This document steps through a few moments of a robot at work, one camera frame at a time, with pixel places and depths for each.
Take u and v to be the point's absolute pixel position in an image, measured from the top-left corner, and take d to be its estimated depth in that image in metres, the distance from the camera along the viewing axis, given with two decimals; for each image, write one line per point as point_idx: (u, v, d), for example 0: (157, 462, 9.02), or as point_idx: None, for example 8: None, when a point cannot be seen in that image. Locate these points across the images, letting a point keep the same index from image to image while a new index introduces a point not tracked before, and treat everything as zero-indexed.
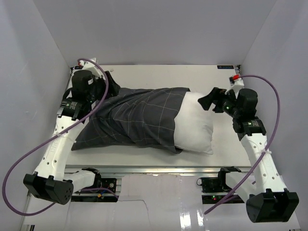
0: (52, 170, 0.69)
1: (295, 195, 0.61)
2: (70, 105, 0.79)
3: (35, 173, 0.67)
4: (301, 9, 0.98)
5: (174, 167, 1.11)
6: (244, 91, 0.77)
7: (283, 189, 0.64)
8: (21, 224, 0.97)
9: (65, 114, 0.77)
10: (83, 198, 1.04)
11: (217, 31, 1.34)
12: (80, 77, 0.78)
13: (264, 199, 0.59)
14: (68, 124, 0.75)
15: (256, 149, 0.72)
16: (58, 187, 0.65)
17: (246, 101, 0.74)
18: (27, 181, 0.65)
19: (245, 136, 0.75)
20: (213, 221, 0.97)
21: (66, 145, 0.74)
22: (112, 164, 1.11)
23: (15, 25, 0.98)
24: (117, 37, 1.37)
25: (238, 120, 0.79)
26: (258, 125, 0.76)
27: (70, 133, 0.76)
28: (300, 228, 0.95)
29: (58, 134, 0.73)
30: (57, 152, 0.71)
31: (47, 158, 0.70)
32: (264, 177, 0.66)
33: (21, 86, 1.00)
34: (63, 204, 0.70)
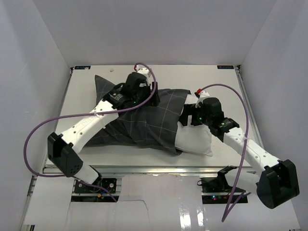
0: (74, 139, 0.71)
1: (289, 161, 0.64)
2: (115, 96, 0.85)
3: (60, 134, 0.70)
4: (300, 9, 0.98)
5: (174, 167, 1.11)
6: (208, 99, 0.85)
7: (277, 161, 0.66)
8: (21, 224, 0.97)
9: (108, 101, 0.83)
10: (82, 198, 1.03)
11: (216, 31, 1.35)
12: (134, 78, 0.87)
13: (268, 176, 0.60)
14: (106, 109, 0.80)
15: (238, 140, 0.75)
16: (73, 156, 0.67)
17: (212, 106, 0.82)
18: (51, 137, 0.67)
19: (225, 135, 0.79)
20: (213, 221, 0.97)
21: (96, 124, 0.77)
22: (112, 164, 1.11)
23: (15, 26, 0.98)
24: (117, 37, 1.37)
25: (213, 125, 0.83)
26: (230, 122, 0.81)
27: (105, 118, 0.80)
28: (300, 228, 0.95)
29: (95, 112, 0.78)
30: (87, 127, 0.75)
31: (76, 128, 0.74)
32: (258, 159, 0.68)
33: (21, 86, 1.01)
34: (67, 175, 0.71)
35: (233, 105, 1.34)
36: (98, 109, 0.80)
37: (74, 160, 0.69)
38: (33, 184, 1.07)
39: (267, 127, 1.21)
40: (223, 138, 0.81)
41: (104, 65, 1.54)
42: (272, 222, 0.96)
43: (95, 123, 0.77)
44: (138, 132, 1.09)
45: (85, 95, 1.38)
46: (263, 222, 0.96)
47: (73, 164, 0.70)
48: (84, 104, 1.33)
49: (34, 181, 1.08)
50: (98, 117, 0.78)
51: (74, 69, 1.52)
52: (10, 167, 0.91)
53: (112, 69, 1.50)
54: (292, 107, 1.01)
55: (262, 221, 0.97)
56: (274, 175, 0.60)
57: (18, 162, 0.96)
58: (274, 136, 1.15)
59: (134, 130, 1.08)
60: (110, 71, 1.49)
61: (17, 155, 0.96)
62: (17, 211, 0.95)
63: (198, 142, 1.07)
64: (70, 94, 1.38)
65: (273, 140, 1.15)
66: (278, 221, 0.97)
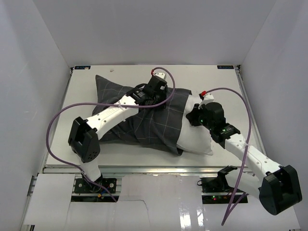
0: (98, 125, 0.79)
1: (290, 167, 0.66)
2: (138, 93, 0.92)
3: (86, 119, 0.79)
4: (300, 9, 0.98)
5: (174, 167, 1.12)
6: (211, 106, 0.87)
7: (279, 167, 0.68)
8: (21, 224, 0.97)
9: (131, 97, 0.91)
10: (83, 198, 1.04)
11: (216, 31, 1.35)
12: (158, 80, 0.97)
13: (270, 183, 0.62)
14: (130, 103, 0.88)
15: (240, 147, 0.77)
16: (93, 142, 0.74)
17: (215, 112, 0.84)
18: (76, 121, 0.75)
19: (226, 142, 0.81)
20: (213, 221, 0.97)
21: (118, 116, 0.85)
22: (113, 164, 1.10)
23: (15, 25, 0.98)
24: (117, 37, 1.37)
25: (214, 131, 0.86)
26: (231, 129, 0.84)
27: (127, 111, 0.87)
28: (300, 228, 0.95)
29: (120, 105, 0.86)
30: (110, 117, 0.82)
31: (101, 116, 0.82)
32: (260, 165, 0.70)
33: (21, 86, 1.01)
34: (84, 160, 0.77)
35: (233, 105, 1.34)
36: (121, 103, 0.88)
37: (95, 145, 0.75)
38: (33, 184, 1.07)
39: (267, 127, 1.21)
40: (224, 145, 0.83)
41: (104, 65, 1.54)
42: (272, 222, 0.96)
43: (117, 115, 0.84)
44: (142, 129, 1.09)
45: (85, 95, 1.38)
46: (262, 222, 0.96)
47: (92, 150, 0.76)
48: (84, 104, 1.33)
49: (34, 181, 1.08)
50: (121, 109, 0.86)
51: (74, 69, 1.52)
52: (10, 167, 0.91)
53: (112, 69, 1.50)
54: (292, 108, 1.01)
55: (262, 221, 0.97)
56: (275, 180, 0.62)
57: (18, 162, 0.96)
58: (274, 136, 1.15)
59: (139, 126, 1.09)
60: (110, 71, 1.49)
61: (17, 155, 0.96)
62: (17, 211, 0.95)
63: (199, 141, 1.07)
64: (70, 94, 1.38)
65: (273, 140, 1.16)
66: (278, 221, 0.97)
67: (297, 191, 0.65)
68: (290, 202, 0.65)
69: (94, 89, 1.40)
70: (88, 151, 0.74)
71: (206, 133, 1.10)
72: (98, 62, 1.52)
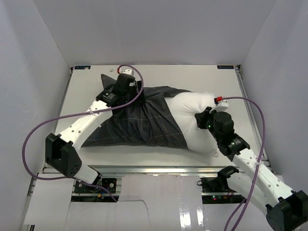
0: (74, 137, 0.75)
1: (303, 193, 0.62)
2: (108, 95, 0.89)
3: (59, 134, 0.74)
4: (300, 10, 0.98)
5: (174, 167, 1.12)
6: (219, 117, 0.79)
7: (291, 192, 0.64)
8: (21, 224, 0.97)
9: (102, 101, 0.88)
10: (83, 198, 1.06)
11: (216, 31, 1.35)
12: (126, 77, 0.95)
13: (283, 210, 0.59)
14: (101, 107, 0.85)
15: (250, 165, 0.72)
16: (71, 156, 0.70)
17: (225, 125, 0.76)
18: (48, 139, 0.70)
19: (235, 157, 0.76)
20: (213, 221, 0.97)
21: (93, 123, 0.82)
22: (113, 164, 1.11)
23: (14, 24, 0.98)
24: (117, 37, 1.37)
25: (222, 144, 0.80)
26: (240, 142, 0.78)
27: (100, 116, 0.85)
28: (300, 228, 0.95)
29: (91, 111, 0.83)
30: (84, 126, 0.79)
31: (74, 127, 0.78)
32: (271, 188, 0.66)
33: (21, 85, 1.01)
34: (67, 175, 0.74)
35: (233, 105, 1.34)
36: (93, 109, 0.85)
37: (75, 159, 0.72)
38: (33, 184, 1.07)
39: (267, 127, 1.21)
40: (232, 158, 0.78)
41: (104, 65, 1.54)
42: None
43: (92, 121, 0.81)
44: (148, 129, 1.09)
45: (85, 95, 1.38)
46: (263, 223, 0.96)
47: (73, 164, 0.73)
48: (84, 104, 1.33)
49: (34, 181, 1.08)
50: (94, 115, 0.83)
51: (74, 69, 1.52)
52: (10, 167, 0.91)
53: (113, 69, 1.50)
54: (292, 108, 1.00)
55: (262, 221, 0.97)
56: (288, 207, 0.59)
57: (18, 162, 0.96)
58: (274, 136, 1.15)
59: (145, 129, 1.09)
60: (110, 71, 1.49)
61: (17, 155, 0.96)
62: (17, 211, 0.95)
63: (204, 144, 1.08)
64: (70, 94, 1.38)
65: (273, 140, 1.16)
66: None
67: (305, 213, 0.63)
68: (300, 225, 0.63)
69: (94, 89, 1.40)
70: (68, 166, 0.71)
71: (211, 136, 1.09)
72: (98, 62, 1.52)
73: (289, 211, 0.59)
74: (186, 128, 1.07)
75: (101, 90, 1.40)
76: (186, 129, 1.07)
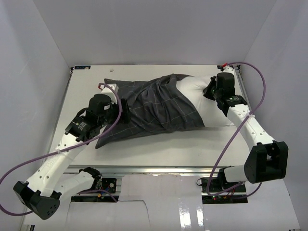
0: (42, 186, 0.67)
1: (284, 144, 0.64)
2: (78, 125, 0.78)
3: (26, 183, 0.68)
4: (300, 9, 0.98)
5: (174, 167, 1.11)
6: (222, 74, 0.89)
7: (272, 141, 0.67)
8: (21, 224, 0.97)
9: (71, 134, 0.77)
10: (83, 198, 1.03)
11: (216, 31, 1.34)
12: (97, 101, 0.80)
13: (257, 153, 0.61)
14: (70, 142, 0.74)
15: (241, 116, 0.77)
16: (42, 205, 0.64)
17: (224, 79, 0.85)
18: (16, 190, 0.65)
19: (230, 109, 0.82)
20: (213, 221, 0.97)
21: (63, 162, 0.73)
22: (112, 164, 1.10)
23: (14, 24, 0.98)
24: (117, 37, 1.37)
25: (222, 99, 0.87)
26: (238, 98, 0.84)
27: (71, 152, 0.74)
28: (300, 228, 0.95)
29: (58, 150, 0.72)
30: (53, 169, 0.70)
31: (42, 171, 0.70)
32: (253, 135, 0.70)
33: (21, 86, 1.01)
34: (44, 218, 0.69)
35: None
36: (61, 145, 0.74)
37: (48, 204, 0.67)
38: None
39: (267, 127, 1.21)
40: (226, 113, 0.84)
41: (104, 65, 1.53)
42: (273, 223, 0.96)
43: (60, 162, 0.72)
44: (164, 112, 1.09)
45: (85, 95, 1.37)
46: (263, 223, 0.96)
47: (49, 207, 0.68)
48: (83, 104, 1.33)
49: None
50: (62, 154, 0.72)
51: (74, 69, 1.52)
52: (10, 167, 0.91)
53: (112, 69, 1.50)
54: (292, 108, 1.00)
55: (261, 221, 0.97)
56: (264, 151, 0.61)
57: (18, 162, 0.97)
58: (274, 136, 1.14)
59: (161, 112, 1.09)
60: (110, 71, 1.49)
61: (17, 155, 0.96)
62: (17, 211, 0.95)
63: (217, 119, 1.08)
64: (70, 94, 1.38)
65: None
66: (278, 221, 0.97)
67: (282, 167, 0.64)
68: (273, 177, 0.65)
69: (94, 89, 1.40)
70: (43, 211, 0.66)
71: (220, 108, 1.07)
72: (98, 62, 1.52)
73: (264, 154, 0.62)
74: (199, 105, 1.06)
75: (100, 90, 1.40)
76: (199, 106, 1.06)
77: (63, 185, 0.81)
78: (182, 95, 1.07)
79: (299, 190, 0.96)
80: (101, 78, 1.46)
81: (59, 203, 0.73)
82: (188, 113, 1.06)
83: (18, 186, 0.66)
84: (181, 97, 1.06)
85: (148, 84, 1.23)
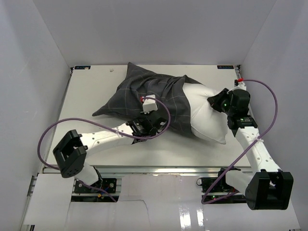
0: (90, 144, 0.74)
1: (289, 175, 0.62)
2: (137, 124, 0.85)
3: (79, 134, 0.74)
4: (301, 9, 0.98)
5: (174, 167, 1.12)
6: (237, 92, 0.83)
7: (277, 170, 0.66)
8: (21, 223, 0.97)
9: (131, 127, 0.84)
10: (83, 198, 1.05)
11: (217, 31, 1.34)
12: (158, 115, 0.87)
13: (260, 180, 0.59)
14: (127, 131, 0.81)
15: (249, 139, 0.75)
16: (79, 160, 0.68)
17: (239, 99, 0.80)
18: (72, 132, 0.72)
19: (238, 130, 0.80)
20: (213, 221, 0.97)
21: (113, 142, 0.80)
22: (113, 164, 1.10)
23: (14, 24, 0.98)
24: (117, 37, 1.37)
25: (232, 118, 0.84)
26: (250, 121, 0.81)
27: (122, 139, 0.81)
28: (300, 228, 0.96)
29: (117, 131, 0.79)
30: (105, 140, 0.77)
31: (96, 136, 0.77)
32: (259, 161, 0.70)
33: (21, 85, 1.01)
34: (61, 174, 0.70)
35: None
36: (119, 129, 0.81)
37: (79, 163, 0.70)
38: (33, 184, 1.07)
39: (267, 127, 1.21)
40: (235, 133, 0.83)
41: (104, 65, 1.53)
42: (272, 222, 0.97)
43: (112, 140, 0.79)
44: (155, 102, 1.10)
45: (85, 95, 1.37)
46: (263, 223, 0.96)
47: (74, 167, 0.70)
48: (84, 104, 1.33)
49: (34, 181, 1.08)
50: (117, 135, 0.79)
51: (74, 69, 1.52)
52: (10, 167, 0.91)
53: (112, 69, 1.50)
54: (292, 108, 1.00)
55: (262, 221, 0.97)
56: (268, 179, 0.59)
57: (18, 162, 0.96)
58: (274, 136, 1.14)
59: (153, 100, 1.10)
60: (110, 71, 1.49)
61: (17, 155, 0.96)
62: (17, 211, 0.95)
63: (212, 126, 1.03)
64: (70, 95, 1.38)
65: (272, 140, 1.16)
66: (278, 222, 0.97)
67: (284, 197, 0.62)
68: (274, 206, 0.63)
69: (94, 89, 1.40)
70: (71, 166, 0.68)
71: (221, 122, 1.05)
72: (98, 61, 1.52)
73: (268, 182, 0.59)
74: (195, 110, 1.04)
75: (100, 90, 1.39)
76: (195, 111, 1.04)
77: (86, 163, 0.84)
78: (182, 96, 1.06)
79: (300, 190, 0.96)
80: (101, 78, 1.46)
81: (80, 171, 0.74)
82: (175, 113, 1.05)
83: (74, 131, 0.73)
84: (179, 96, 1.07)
85: (158, 76, 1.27)
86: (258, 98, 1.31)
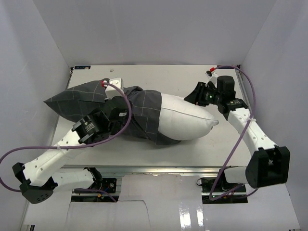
0: (33, 175, 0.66)
1: (286, 149, 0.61)
2: (86, 124, 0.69)
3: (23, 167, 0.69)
4: (301, 10, 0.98)
5: (174, 167, 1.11)
6: (222, 77, 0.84)
7: (274, 146, 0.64)
8: (21, 223, 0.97)
9: (77, 132, 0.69)
10: (83, 198, 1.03)
11: (216, 30, 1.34)
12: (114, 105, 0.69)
13: (259, 159, 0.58)
14: (72, 142, 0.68)
15: (242, 120, 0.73)
16: (30, 193, 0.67)
17: (224, 83, 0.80)
18: (15, 168, 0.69)
19: (230, 113, 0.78)
20: (213, 221, 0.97)
21: (60, 160, 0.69)
22: (109, 165, 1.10)
23: (14, 23, 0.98)
24: (116, 37, 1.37)
25: (222, 102, 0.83)
26: (239, 102, 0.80)
27: (70, 152, 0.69)
28: (300, 228, 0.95)
29: (58, 146, 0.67)
30: (48, 162, 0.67)
31: (38, 161, 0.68)
32: (255, 140, 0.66)
33: (21, 85, 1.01)
34: (35, 202, 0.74)
35: None
36: (64, 141, 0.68)
37: (37, 193, 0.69)
38: None
39: (267, 128, 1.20)
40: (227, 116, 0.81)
41: (104, 65, 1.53)
42: (272, 222, 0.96)
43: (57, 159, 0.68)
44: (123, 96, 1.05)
45: None
46: (263, 223, 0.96)
47: (39, 194, 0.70)
48: None
49: None
50: (61, 151, 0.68)
51: (74, 69, 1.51)
52: (10, 167, 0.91)
53: (112, 69, 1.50)
54: (292, 108, 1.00)
55: (262, 221, 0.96)
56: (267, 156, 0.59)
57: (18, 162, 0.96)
58: (274, 136, 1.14)
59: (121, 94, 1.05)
60: (110, 71, 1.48)
61: (17, 154, 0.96)
62: (17, 211, 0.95)
63: (195, 110, 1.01)
64: None
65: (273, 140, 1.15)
66: (279, 221, 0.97)
67: (285, 172, 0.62)
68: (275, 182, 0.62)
69: None
70: (32, 197, 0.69)
71: (199, 109, 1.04)
72: (98, 61, 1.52)
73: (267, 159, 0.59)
74: (176, 102, 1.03)
75: None
76: (176, 102, 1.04)
77: (62, 176, 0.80)
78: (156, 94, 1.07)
79: (300, 190, 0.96)
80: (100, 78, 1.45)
81: (52, 192, 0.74)
82: (158, 110, 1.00)
83: (17, 166, 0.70)
84: (152, 94, 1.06)
85: None
86: (259, 99, 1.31)
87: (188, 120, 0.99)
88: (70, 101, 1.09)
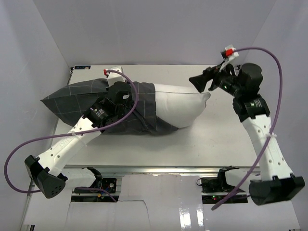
0: (50, 163, 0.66)
1: (302, 180, 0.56)
2: (96, 111, 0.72)
3: (37, 158, 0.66)
4: (301, 10, 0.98)
5: (174, 167, 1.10)
6: (247, 68, 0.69)
7: (289, 174, 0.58)
8: (22, 223, 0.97)
9: (89, 118, 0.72)
10: (83, 198, 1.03)
11: (216, 30, 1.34)
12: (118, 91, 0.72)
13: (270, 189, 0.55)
14: (85, 127, 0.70)
15: (261, 134, 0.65)
16: (47, 182, 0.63)
17: (250, 78, 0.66)
18: (27, 161, 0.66)
19: (248, 119, 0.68)
20: (213, 221, 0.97)
21: (76, 145, 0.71)
22: (109, 165, 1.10)
23: (14, 23, 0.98)
24: (116, 37, 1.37)
25: (239, 101, 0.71)
26: (261, 106, 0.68)
27: (84, 137, 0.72)
28: (300, 228, 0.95)
29: (73, 133, 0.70)
30: (65, 149, 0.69)
31: (54, 150, 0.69)
32: (271, 165, 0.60)
33: (21, 85, 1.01)
34: (48, 198, 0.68)
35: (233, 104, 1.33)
36: (77, 127, 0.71)
37: (53, 185, 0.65)
38: (33, 184, 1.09)
39: None
40: (243, 119, 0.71)
41: (104, 65, 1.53)
42: (272, 222, 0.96)
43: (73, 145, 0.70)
44: None
45: None
46: (263, 223, 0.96)
47: (55, 186, 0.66)
48: None
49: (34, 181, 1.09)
50: (76, 137, 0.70)
51: (74, 69, 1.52)
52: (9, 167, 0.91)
53: None
54: (292, 108, 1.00)
55: (262, 221, 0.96)
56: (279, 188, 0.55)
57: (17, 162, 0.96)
58: None
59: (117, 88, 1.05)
60: None
61: (17, 155, 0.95)
62: (17, 211, 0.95)
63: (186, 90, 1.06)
64: None
65: None
66: (279, 221, 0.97)
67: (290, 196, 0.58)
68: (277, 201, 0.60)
69: None
70: (46, 189, 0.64)
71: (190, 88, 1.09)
72: (98, 61, 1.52)
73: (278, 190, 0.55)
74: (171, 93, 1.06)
75: None
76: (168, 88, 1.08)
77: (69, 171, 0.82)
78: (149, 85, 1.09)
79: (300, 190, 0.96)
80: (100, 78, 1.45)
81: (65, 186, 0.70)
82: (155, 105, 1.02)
83: (30, 159, 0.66)
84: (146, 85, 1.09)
85: None
86: None
87: (182, 96, 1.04)
88: (68, 96, 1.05)
